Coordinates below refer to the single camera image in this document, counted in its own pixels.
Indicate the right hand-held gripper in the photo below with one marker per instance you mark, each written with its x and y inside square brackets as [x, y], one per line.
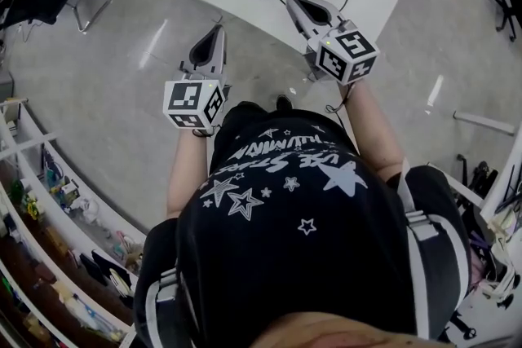
[346, 53]

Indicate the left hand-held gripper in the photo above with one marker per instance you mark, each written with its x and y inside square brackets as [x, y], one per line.
[185, 99]

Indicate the person's left forearm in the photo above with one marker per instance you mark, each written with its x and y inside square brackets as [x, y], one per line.
[183, 175]

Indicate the person's right forearm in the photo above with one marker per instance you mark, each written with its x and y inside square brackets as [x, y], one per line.
[375, 126]

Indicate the black shoe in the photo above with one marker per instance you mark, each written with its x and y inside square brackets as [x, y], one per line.
[283, 102]

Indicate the white bar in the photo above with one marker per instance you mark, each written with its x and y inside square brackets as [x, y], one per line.
[483, 122]

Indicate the black star print shirt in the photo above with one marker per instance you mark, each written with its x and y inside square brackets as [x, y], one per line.
[293, 248]

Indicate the black folded stands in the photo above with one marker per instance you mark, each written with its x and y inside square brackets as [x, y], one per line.
[475, 179]

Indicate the white shelf unit with clutter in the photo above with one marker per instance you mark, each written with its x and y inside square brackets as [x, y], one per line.
[24, 224]

